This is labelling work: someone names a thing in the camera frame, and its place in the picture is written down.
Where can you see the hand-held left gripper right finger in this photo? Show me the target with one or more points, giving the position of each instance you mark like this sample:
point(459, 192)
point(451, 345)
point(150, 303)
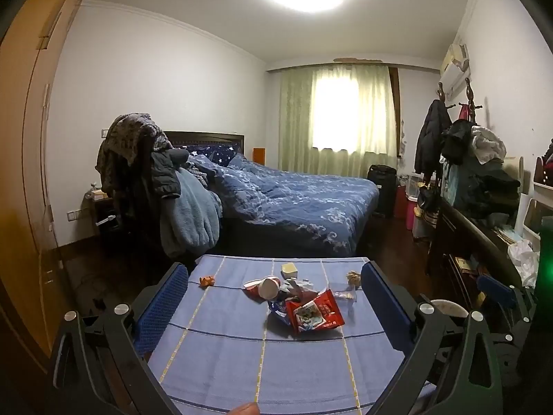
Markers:
point(384, 302)

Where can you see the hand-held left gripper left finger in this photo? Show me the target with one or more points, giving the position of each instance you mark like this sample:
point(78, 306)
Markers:
point(162, 307)

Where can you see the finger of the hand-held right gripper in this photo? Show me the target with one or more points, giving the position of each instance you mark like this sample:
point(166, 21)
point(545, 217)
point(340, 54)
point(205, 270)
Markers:
point(494, 287)

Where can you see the brown paper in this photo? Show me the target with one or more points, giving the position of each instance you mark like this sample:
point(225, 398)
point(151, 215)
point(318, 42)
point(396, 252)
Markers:
point(354, 277)

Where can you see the clear plastic wrapper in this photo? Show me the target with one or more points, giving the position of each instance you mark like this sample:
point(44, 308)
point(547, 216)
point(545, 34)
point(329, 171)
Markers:
point(345, 296)

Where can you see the white waste bin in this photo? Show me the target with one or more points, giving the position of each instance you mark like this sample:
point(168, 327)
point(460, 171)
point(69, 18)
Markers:
point(447, 309)

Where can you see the small orange toy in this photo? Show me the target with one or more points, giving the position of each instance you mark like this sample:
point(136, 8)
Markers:
point(207, 281)

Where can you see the red snack packet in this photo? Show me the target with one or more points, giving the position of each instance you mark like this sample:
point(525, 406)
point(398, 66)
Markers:
point(319, 313)

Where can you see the silver blister pack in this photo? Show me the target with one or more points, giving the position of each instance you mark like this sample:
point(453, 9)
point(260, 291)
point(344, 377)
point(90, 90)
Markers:
point(302, 287)

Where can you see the small yellow box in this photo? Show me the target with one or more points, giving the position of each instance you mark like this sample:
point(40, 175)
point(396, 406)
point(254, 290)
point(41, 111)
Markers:
point(290, 269)

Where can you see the red and white paper cup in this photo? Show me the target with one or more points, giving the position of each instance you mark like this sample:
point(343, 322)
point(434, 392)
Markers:
point(263, 288)

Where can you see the blue snack packet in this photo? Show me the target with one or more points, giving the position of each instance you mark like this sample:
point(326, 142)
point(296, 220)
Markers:
point(276, 307)

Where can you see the person's left hand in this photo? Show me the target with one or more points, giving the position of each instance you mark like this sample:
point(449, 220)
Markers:
point(244, 409)

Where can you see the white plastic bag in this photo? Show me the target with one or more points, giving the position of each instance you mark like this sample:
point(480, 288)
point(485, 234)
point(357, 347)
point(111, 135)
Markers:
point(525, 259)

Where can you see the dark wooden dresser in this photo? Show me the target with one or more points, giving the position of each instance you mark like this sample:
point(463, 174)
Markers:
point(471, 246)

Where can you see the blue striped tablecloth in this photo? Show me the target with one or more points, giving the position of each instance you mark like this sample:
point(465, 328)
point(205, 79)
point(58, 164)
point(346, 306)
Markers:
point(224, 354)

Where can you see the pink bin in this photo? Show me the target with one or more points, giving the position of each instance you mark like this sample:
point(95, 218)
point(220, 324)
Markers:
point(410, 216)

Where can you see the white shelf unit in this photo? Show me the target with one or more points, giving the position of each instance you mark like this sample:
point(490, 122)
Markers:
point(540, 207)

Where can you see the red box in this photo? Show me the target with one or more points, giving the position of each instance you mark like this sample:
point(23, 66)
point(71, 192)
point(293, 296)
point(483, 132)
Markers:
point(399, 203)

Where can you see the pile of dark clothes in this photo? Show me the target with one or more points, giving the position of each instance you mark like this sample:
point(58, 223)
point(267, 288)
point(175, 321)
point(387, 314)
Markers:
point(484, 181)

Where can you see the dark nightstand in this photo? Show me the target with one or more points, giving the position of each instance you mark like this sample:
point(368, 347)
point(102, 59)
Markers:
point(106, 212)

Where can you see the black suitcase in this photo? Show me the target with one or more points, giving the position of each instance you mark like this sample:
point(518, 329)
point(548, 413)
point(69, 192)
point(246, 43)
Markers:
point(382, 190)

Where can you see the clear plastic storage box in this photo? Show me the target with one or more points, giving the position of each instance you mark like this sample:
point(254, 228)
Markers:
point(414, 186)

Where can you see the tissue box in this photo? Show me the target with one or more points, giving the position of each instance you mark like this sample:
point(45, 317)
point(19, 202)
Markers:
point(100, 193)

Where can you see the dark puffer jacket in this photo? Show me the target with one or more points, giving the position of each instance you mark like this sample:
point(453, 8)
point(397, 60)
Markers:
point(166, 168)

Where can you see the blue patterned duvet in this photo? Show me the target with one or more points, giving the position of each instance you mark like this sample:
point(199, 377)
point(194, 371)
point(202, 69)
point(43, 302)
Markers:
point(293, 194)

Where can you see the white garment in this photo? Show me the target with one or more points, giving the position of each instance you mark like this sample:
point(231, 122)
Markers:
point(488, 142)

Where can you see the black hanging jacket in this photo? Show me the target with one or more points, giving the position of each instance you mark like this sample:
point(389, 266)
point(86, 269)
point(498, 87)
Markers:
point(432, 138)

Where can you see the star printed pillow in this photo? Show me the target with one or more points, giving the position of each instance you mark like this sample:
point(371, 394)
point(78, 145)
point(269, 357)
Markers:
point(216, 152)

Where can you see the grey patterned garment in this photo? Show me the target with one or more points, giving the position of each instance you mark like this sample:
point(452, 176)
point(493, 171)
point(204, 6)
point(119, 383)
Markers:
point(125, 138)

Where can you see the dark wooden bed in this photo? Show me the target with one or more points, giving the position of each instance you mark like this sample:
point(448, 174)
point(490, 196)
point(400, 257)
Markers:
point(207, 137)

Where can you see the wooden coat rack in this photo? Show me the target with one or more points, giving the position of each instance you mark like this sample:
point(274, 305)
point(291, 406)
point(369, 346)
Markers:
point(468, 99)

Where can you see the brown curtain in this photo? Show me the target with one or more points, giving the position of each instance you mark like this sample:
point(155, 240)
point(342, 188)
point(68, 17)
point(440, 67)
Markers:
point(394, 112)

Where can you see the pale green curtain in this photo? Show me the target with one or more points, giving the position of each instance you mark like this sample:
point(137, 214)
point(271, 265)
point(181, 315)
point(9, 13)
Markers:
point(337, 112)

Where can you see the wooden wardrobe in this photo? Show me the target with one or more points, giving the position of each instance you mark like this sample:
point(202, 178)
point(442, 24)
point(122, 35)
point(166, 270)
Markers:
point(26, 160)

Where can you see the white air conditioner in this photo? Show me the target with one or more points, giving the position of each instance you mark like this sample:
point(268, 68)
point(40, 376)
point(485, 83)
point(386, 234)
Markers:
point(456, 71)

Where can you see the wall socket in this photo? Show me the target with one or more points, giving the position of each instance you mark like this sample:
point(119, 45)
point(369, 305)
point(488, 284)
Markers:
point(74, 214)

